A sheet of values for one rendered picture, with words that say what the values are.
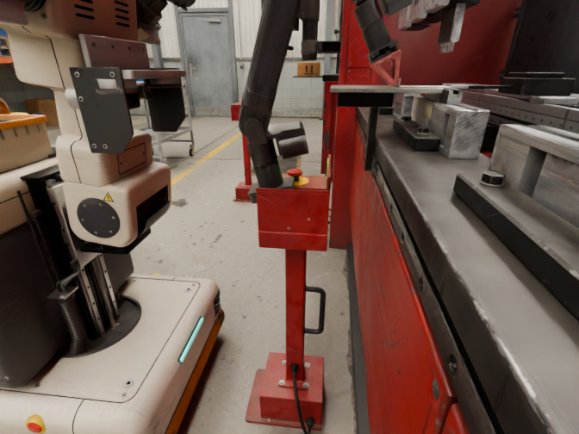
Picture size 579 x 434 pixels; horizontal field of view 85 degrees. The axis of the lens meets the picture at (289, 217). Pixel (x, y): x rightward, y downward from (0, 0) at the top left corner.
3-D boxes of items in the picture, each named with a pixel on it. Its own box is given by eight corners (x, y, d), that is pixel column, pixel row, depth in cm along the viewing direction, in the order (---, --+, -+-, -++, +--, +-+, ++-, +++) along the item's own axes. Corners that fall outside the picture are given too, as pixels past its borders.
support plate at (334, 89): (331, 89, 94) (331, 84, 94) (423, 89, 91) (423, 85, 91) (329, 92, 78) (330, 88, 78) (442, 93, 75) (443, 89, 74)
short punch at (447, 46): (435, 53, 84) (443, 10, 80) (443, 53, 83) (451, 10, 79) (447, 51, 75) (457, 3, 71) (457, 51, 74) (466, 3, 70)
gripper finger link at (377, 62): (405, 78, 85) (392, 43, 82) (410, 78, 78) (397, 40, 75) (380, 90, 87) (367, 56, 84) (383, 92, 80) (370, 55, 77)
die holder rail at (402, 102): (381, 106, 160) (383, 85, 156) (394, 106, 159) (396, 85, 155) (399, 120, 115) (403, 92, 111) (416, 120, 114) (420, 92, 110)
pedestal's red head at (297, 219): (272, 213, 93) (270, 152, 85) (327, 216, 91) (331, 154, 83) (258, 248, 75) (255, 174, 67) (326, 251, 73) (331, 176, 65)
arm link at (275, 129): (242, 103, 67) (241, 120, 60) (295, 90, 66) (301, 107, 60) (258, 152, 75) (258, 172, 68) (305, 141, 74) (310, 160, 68)
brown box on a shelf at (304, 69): (295, 77, 304) (295, 62, 299) (322, 77, 301) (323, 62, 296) (292, 77, 277) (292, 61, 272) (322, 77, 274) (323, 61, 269)
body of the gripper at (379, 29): (392, 48, 85) (382, 20, 83) (398, 46, 76) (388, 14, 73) (369, 61, 87) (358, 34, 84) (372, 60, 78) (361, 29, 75)
